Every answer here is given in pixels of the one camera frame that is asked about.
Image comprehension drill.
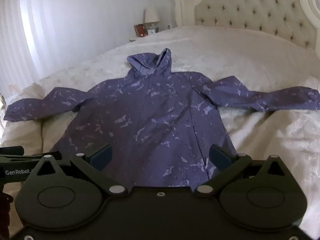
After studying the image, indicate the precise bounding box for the white curtain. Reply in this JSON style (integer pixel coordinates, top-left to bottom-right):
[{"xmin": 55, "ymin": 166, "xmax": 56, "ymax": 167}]
[{"xmin": 0, "ymin": 0, "xmax": 85, "ymax": 97}]

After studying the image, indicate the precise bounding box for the white tufted headboard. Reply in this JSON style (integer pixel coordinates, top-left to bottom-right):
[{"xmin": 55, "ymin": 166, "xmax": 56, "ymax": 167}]
[{"xmin": 172, "ymin": 0, "xmax": 320, "ymax": 53}]

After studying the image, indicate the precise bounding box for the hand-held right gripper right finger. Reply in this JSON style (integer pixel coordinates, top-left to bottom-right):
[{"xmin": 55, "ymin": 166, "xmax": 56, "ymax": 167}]
[{"xmin": 194, "ymin": 144, "xmax": 297, "ymax": 196}]

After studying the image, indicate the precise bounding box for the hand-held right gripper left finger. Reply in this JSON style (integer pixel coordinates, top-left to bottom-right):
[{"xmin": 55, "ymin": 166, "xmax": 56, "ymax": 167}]
[{"xmin": 26, "ymin": 144, "xmax": 132, "ymax": 196}]

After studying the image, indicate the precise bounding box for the purple patterned hooded jacket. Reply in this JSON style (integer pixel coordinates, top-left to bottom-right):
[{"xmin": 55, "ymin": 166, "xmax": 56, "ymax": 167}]
[{"xmin": 4, "ymin": 47, "xmax": 320, "ymax": 188}]

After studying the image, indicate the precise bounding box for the red picture frame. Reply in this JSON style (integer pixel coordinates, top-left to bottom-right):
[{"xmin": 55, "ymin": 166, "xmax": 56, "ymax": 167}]
[{"xmin": 134, "ymin": 23, "xmax": 148, "ymax": 37}]

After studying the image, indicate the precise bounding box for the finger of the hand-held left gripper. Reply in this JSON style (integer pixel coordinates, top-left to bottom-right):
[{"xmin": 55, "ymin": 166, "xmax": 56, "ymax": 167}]
[
  {"xmin": 0, "ymin": 151, "xmax": 62, "ymax": 167},
  {"xmin": 0, "ymin": 146, "xmax": 25, "ymax": 156}
]

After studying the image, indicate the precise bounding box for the white table lamp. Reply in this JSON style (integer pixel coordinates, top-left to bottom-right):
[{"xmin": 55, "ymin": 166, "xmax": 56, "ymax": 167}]
[{"xmin": 143, "ymin": 7, "xmax": 160, "ymax": 28}]

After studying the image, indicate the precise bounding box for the white bedspread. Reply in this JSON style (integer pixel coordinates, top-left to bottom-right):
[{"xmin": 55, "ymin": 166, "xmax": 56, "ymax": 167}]
[{"xmin": 0, "ymin": 25, "xmax": 320, "ymax": 230}]

